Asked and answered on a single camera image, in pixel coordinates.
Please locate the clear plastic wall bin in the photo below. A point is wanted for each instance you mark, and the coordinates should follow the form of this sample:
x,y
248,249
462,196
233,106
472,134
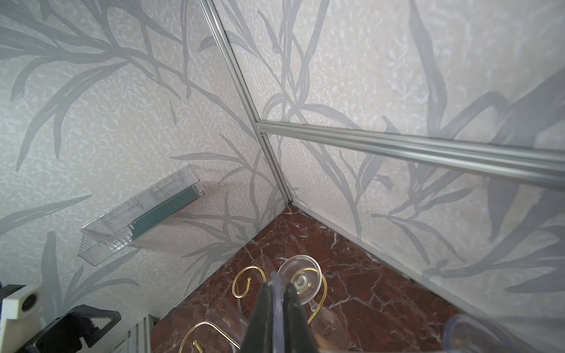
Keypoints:
x,y
120,227

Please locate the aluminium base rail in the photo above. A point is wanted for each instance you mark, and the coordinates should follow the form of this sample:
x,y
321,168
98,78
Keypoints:
x,y
137,339

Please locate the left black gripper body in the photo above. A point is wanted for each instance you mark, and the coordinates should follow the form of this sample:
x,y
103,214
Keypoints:
x,y
48,342

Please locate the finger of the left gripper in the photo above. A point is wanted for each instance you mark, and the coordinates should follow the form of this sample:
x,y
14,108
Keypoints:
x,y
82,325

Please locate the aluminium frame crossbar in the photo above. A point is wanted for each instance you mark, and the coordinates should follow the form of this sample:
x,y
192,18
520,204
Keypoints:
x,y
544,168

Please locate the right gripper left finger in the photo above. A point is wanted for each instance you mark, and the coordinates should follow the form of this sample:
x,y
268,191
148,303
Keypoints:
x,y
258,337

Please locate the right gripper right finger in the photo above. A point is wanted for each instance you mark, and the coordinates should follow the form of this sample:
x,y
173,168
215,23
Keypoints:
x,y
298,337

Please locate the gold wire glass rack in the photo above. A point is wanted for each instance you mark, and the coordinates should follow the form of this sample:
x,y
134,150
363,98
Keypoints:
x,y
277,323

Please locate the clear wine glass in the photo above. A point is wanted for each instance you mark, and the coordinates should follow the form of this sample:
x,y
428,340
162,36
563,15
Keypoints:
x,y
228,312
305,273
464,333

